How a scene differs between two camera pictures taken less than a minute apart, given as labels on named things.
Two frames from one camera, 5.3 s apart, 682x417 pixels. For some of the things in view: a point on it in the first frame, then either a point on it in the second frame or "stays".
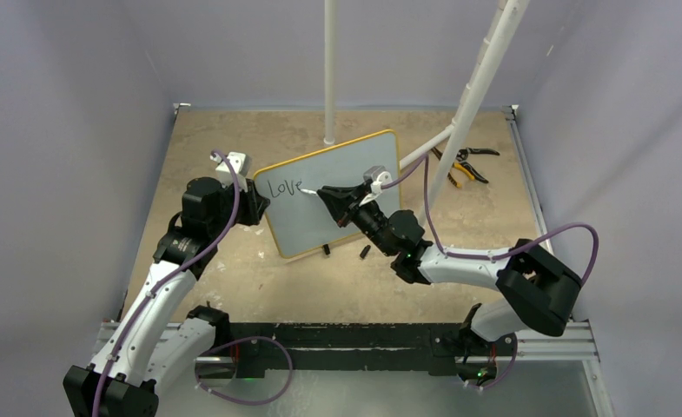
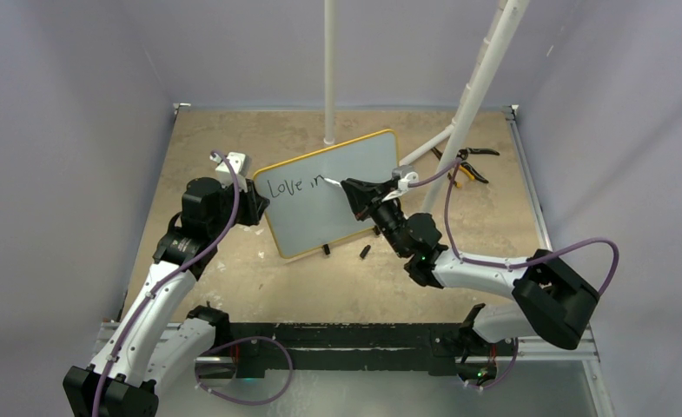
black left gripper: (254, 204) stays
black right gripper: (343, 201) to (366, 195)
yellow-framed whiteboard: (299, 222) stays
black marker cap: (365, 251) stays
